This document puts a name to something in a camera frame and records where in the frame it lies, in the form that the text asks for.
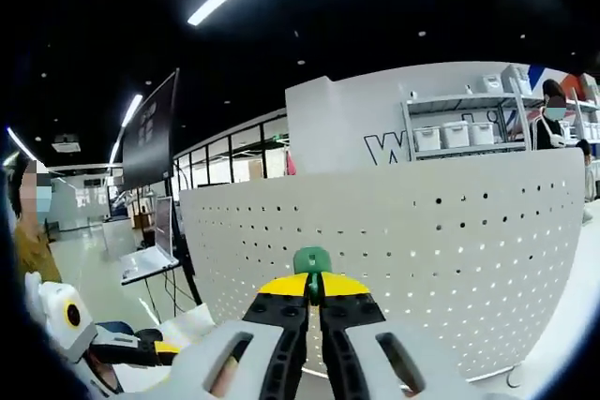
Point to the short ceiling light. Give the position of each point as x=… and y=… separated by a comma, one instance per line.
x=132, y=109

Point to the black laptop stand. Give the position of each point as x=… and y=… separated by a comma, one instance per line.
x=187, y=269

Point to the metal shelf rack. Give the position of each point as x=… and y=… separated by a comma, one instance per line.
x=469, y=102

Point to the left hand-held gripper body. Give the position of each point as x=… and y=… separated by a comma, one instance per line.
x=61, y=320

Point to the white storage box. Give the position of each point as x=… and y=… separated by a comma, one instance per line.
x=427, y=137
x=482, y=134
x=455, y=134

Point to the person's blue jeans leg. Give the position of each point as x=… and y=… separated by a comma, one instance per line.
x=115, y=326

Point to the large black screen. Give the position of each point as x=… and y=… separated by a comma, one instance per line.
x=150, y=137

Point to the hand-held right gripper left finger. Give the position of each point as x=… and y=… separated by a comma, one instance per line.
x=276, y=339

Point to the green hook assembly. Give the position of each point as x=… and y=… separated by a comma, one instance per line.
x=311, y=259

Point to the ceiling air conditioner unit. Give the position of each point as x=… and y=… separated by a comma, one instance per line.
x=65, y=143

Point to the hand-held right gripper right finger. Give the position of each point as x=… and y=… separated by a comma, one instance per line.
x=351, y=344

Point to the white perforated mounting plate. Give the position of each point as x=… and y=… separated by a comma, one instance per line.
x=422, y=278

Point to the silver open laptop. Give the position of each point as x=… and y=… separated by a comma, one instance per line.
x=150, y=259

